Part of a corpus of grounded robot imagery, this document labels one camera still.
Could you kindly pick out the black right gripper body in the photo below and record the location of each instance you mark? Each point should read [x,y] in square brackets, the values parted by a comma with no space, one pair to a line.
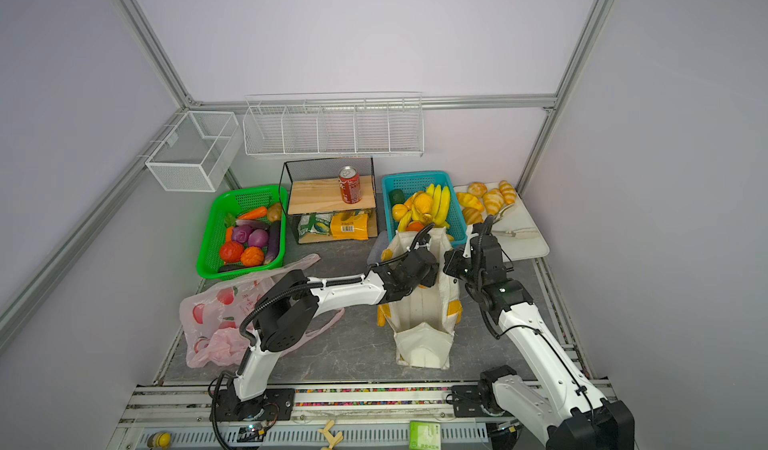
[461,268]

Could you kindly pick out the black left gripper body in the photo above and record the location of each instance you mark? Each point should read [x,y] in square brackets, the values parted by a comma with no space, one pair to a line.
[428,280]

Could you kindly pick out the cream canvas tote bag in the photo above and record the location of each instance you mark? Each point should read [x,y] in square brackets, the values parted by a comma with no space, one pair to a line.
[424,321]

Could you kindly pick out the red cola can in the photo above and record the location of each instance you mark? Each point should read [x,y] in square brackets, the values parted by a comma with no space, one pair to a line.
[349,183]

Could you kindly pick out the orange pumpkin toy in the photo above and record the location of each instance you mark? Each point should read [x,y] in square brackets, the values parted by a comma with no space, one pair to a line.
[252,257]

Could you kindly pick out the red tomato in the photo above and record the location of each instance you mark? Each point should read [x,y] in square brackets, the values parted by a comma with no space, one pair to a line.
[230,252]

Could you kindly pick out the pink plastic grocery bag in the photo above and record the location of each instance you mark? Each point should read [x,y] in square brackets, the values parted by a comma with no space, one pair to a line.
[210,320]

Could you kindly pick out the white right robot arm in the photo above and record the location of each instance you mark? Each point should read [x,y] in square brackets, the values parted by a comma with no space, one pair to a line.
[566,411]

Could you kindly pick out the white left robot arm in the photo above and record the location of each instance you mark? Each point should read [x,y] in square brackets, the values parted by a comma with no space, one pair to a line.
[282,317]

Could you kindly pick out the white metal food tongs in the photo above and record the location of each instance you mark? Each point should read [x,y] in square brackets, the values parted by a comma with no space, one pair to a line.
[520,233]

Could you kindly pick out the white plastic tray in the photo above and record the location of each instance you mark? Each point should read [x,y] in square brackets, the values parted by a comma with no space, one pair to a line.
[513,225]

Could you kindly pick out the orange fruit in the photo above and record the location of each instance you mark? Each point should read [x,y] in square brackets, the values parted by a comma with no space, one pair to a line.
[415,226]

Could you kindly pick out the yellow striped croissant front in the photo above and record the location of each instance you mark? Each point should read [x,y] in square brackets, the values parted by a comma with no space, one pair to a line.
[472,216]

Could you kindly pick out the striped croissant middle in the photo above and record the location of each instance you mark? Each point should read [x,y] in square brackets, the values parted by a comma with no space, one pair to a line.
[493,201]

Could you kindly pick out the yellow lemon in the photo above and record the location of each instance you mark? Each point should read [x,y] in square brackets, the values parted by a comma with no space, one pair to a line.
[399,211]

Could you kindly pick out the yellow snack packet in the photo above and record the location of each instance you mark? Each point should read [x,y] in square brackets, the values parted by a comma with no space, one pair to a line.
[350,225]

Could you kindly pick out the yellow croissant left back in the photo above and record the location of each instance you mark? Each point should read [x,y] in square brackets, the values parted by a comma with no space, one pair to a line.
[468,200]

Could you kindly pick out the striped croissant far right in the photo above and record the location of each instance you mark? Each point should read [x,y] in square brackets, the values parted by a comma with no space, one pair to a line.
[508,192]

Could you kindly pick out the round bread roll back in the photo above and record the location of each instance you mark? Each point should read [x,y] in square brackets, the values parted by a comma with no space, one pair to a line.
[477,189]

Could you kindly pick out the green avocado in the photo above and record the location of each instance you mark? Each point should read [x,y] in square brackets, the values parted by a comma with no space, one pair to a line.
[396,197]

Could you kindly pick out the yellow banana bunch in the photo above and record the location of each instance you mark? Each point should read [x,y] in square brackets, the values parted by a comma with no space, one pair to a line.
[440,211]

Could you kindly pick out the teal plastic fruit basket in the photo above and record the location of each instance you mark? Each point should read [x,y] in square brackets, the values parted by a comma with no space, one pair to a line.
[412,182]

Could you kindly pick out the green snack packet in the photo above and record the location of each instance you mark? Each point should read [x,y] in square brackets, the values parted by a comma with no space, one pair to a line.
[315,224]

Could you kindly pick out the dark purple eggplant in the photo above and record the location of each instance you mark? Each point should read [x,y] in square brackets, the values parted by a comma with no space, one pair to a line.
[274,242]

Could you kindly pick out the brown potato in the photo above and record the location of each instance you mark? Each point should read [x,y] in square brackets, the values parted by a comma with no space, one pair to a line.
[275,212]

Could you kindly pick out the magenta onion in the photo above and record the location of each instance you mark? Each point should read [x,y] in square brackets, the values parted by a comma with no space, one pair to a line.
[258,238]

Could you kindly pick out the carrot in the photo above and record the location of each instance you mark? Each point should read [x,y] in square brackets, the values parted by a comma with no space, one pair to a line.
[255,214]

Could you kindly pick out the green plastic vegetable basket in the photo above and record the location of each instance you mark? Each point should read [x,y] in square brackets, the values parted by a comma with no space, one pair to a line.
[223,218]

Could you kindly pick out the small white mesh basket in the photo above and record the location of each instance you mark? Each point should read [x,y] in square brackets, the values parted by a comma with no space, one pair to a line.
[197,151]

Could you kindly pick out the black wire wooden shelf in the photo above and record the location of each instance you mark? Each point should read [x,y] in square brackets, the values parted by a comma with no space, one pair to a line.
[313,187]

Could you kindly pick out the long white wire basket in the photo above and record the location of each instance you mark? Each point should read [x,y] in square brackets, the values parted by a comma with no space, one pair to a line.
[334,124]

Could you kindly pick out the green card on rail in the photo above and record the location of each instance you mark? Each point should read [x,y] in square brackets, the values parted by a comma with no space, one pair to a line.
[425,436]

